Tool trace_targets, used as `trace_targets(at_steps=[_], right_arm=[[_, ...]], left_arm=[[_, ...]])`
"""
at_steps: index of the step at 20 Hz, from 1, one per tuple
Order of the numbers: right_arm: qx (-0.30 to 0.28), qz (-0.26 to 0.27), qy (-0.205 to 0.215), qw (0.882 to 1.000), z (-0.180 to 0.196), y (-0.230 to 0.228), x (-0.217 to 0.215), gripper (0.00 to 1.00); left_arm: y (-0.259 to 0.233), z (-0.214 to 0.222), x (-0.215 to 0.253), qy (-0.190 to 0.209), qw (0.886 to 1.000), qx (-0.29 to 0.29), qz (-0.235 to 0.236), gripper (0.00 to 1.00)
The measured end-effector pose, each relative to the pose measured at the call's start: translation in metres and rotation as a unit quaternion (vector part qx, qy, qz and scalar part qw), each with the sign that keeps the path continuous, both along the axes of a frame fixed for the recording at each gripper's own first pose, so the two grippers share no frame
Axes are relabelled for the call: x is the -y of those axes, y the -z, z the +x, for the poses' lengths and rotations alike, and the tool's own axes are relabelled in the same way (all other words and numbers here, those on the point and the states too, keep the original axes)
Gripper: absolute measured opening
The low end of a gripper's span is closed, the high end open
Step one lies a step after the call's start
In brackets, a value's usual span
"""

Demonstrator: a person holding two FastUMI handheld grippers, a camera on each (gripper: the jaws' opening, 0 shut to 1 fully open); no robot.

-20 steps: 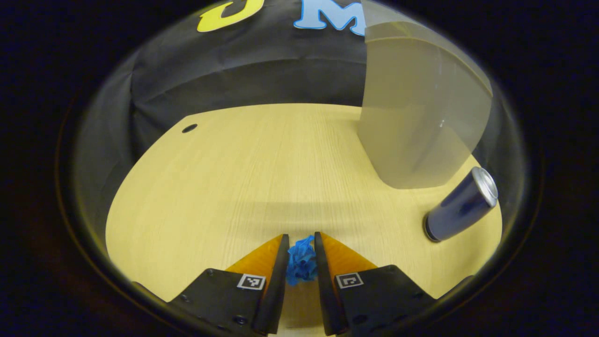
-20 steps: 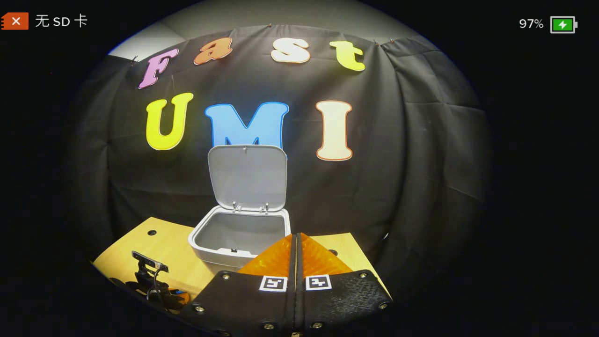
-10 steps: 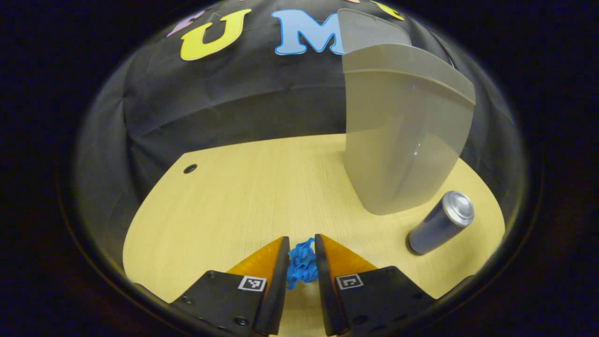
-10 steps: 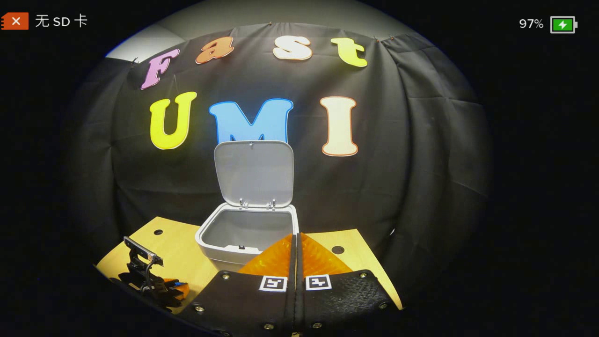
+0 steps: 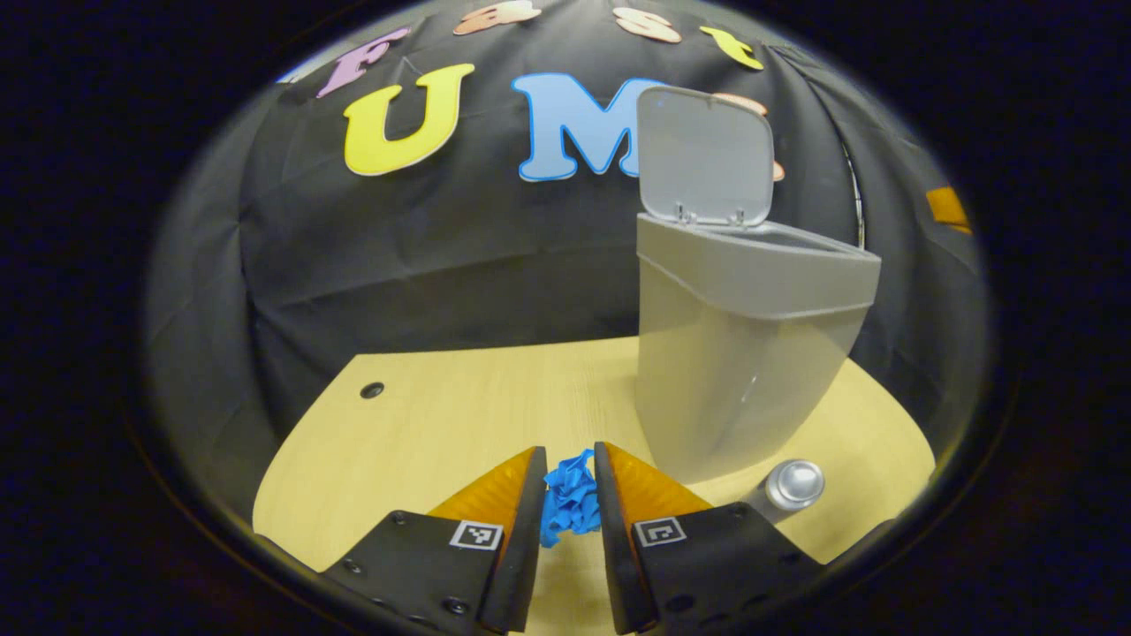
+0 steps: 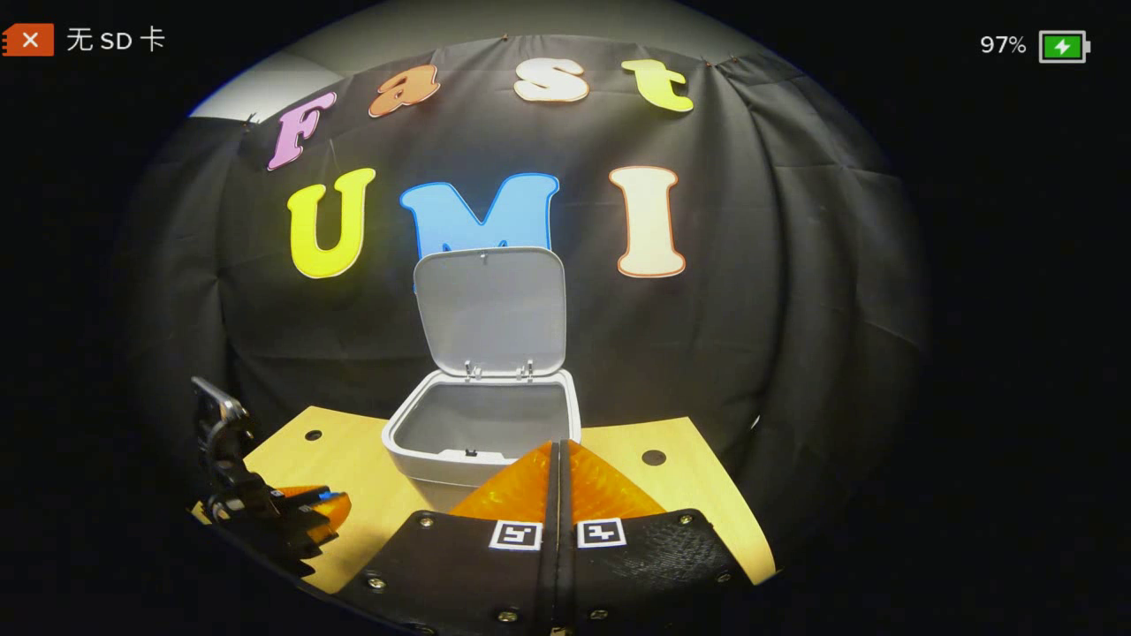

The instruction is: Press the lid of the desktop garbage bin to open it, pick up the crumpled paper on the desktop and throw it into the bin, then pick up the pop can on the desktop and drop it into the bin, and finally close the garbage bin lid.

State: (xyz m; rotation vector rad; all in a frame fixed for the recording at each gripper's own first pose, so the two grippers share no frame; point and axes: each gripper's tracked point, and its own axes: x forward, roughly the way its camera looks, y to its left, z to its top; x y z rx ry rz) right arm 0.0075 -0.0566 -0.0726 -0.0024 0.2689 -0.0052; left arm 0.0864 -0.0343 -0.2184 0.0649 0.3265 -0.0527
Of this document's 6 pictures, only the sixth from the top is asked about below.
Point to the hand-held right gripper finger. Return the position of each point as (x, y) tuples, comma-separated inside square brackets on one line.
[(566, 574), (550, 565)]

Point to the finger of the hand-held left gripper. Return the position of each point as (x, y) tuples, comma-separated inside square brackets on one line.
[(318, 526), (300, 492)]

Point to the blue paper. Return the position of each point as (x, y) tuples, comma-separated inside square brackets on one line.
[(329, 496)]

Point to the white desktop garbage bin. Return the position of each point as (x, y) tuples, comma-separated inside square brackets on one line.
[(490, 309)]

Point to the black backdrop cloth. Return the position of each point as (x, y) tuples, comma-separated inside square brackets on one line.
[(707, 353)]

